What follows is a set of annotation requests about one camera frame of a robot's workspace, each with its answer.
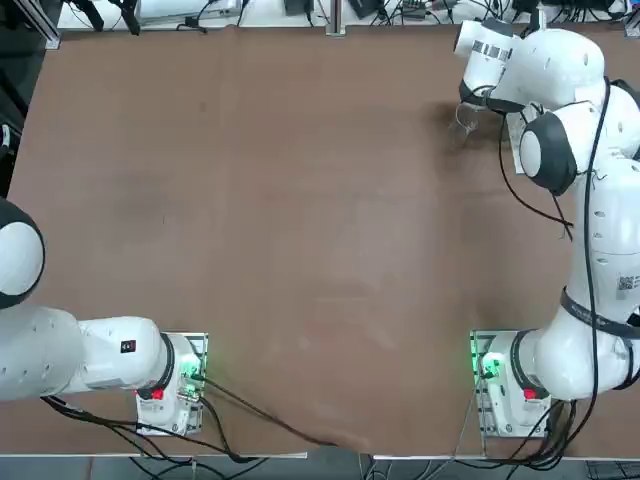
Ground clear glass beaker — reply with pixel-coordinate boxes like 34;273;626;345
449;99;482;146

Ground white test tube rack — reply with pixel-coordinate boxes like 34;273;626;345
505;112;526;177

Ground black stand legs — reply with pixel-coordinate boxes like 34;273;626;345
74;0;141;36

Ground black ridged panel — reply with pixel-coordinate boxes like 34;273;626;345
584;459;640;480

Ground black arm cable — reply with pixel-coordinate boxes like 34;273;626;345
497;107;576;241

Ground aluminium frame post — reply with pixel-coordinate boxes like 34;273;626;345
324;0;347;37
12;0;62;51

